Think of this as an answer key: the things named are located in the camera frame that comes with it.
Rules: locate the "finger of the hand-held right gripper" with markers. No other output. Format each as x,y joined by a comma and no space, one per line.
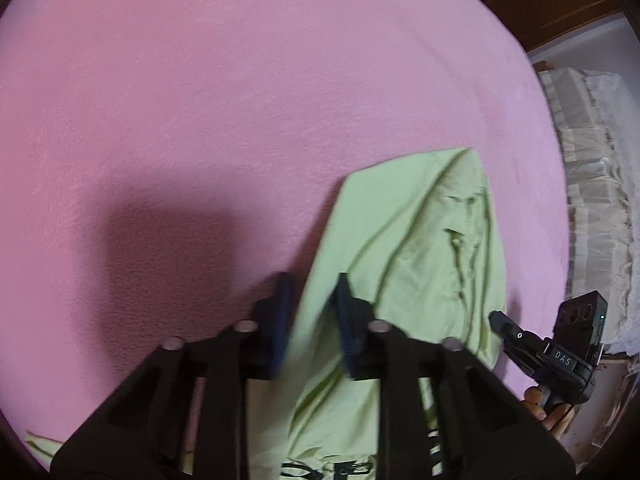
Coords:
515,337

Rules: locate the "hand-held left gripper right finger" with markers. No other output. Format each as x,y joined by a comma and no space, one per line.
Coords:
347,321

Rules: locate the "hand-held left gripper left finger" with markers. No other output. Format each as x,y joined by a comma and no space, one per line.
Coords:
282,312

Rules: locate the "green and black hooded jacket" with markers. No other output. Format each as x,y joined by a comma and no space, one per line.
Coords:
415,240

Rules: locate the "person's right hand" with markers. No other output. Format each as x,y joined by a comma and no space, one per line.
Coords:
552,417

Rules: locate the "white lace covered furniture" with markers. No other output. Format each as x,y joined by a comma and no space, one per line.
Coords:
600,185

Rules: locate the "pink bed blanket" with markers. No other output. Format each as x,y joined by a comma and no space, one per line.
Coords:
225,110

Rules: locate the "brown wooden door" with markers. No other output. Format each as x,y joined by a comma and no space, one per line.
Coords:
540,5

